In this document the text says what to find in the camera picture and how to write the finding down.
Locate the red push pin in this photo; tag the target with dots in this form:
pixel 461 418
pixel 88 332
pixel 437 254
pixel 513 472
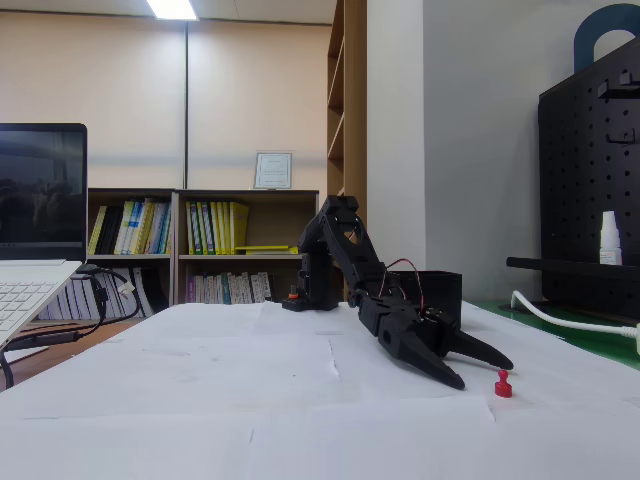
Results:
pixel 503 386

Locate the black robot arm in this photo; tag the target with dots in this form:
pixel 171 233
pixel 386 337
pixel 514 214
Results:
pixel 350 245

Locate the black square box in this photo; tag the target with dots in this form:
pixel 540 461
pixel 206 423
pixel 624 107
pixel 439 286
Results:
pixel 442 292

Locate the black orange table clamp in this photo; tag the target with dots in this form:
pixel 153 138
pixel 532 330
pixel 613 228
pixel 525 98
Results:
pixel 292 301

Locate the green desk mat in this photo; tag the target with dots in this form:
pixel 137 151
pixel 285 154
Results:
pixel 590 337

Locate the flat lying yellow folder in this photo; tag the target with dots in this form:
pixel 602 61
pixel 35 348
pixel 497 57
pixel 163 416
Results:
pixel 265 248

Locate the white plastic bottle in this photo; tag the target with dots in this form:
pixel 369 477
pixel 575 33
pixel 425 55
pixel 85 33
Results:
pixel 610 245

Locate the black pegboard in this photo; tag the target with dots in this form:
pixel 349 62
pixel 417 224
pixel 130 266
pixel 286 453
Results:
pixel 585 200

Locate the thick yellow binder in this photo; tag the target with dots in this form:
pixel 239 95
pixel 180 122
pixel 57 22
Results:
pixel 240 227

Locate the low bookshelf with yellow binders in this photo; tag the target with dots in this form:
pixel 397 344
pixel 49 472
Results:
pixel 240 225

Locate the framed white certificate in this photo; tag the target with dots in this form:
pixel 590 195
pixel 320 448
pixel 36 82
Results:
pixel 273 170

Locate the tall wooden bookshelf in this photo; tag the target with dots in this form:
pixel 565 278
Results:
pixel 350 125

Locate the white paper table cover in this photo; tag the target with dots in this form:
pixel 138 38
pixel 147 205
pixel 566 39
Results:
pixel 200 390

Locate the low bookshelf with mixed books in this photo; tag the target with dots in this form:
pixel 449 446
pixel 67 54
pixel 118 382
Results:
pixel 130 225

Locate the dark blue arch shape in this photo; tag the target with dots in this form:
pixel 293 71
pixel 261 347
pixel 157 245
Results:
pixel 585 35

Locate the black laptop stand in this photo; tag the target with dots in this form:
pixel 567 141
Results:
pixel 30 345

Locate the white laptop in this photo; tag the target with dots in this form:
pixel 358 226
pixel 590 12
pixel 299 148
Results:
pixel 35 210

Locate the ceiling light panel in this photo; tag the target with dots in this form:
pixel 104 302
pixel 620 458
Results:
pixel 171 9

